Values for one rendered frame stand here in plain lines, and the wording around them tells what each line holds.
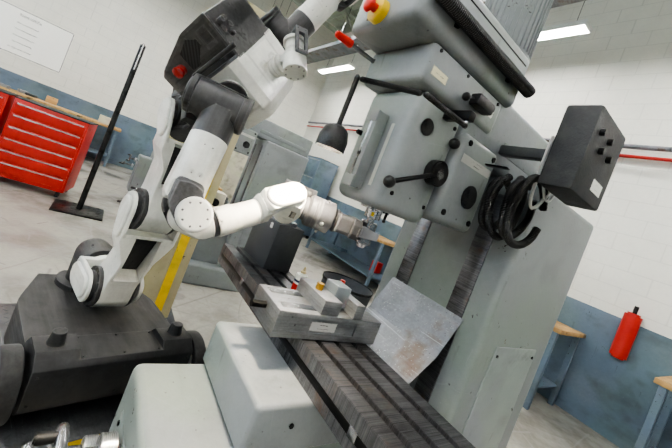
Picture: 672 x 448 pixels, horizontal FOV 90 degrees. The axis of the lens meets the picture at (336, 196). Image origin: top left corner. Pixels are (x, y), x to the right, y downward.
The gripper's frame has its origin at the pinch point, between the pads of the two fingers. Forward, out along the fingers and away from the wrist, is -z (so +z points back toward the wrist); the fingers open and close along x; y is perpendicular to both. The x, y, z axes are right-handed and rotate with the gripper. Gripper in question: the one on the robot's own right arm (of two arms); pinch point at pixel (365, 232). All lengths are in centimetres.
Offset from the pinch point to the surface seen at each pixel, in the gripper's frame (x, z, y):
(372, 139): -6.7, 10.0, -23.6
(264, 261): 40, 21, 28
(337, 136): -16.0, 19.8, -19.0
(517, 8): 2, -17, -79
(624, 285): 211, -364, -37
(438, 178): -9.9, -9.5, -20.9
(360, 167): -6.8, 10.1, -15.7
